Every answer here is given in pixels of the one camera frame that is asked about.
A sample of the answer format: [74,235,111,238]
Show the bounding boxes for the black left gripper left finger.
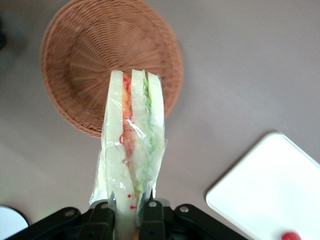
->
[4,201,117,240]

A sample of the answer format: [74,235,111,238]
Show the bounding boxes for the white rectangular plastic tray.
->
[205,131,320,240]

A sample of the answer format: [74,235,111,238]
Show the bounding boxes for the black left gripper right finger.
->
[138,198,251,240]

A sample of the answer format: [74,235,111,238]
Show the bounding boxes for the small red round object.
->
[281,231,302,240]

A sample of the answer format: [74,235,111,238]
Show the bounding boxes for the round brown wicker basket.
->
[39,0,185,139]

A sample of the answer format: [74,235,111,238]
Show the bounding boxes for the white round object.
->
[0,205,30,240]

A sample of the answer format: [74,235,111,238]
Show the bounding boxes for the plastic-wrapped triangle sandwich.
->
[89,69,169,240]

